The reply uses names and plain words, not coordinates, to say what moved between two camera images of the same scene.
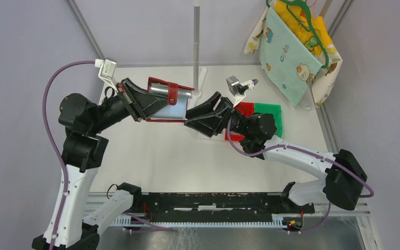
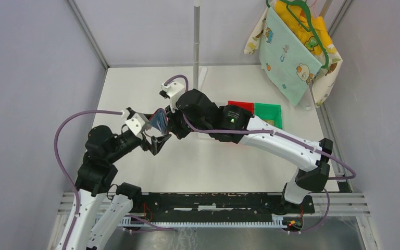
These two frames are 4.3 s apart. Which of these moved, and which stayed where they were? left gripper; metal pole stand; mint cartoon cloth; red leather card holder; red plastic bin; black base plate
Moved: left gripper; red leather card holder
Stayed: mint cartoon cloth; red plastic bin; black base plate; metal pole stand
